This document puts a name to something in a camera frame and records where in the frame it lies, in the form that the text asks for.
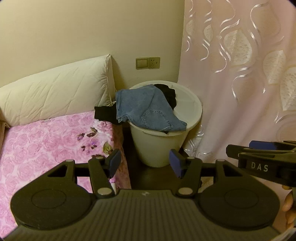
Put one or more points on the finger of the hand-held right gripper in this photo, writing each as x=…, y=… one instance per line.
x=242, y=153
x=261, y=145

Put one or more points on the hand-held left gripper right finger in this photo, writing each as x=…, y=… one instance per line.
x=174, y=163

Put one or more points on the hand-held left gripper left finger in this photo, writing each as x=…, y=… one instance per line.
x=115, y=162

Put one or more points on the white plastic bucket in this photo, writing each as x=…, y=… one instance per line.
x=157, y=148

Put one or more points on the blue denim jeans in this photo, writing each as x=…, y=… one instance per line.
x=143, y=109

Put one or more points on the person's right hand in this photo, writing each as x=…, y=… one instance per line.
x=290, y=204

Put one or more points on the pink leaf pattern curtain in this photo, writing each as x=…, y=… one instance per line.
x=231, y=92

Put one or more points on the black garment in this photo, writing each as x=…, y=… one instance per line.
x=166, y=92

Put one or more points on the pink rose pattern blanket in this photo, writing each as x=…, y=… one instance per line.
x=46, y=143

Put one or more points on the white quilted pillow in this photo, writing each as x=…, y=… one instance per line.
x=57, y=88

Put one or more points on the gold wall switch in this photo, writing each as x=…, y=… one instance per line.
x=141, y=63

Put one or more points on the gold wall socket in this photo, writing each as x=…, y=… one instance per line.
x=154, y=62

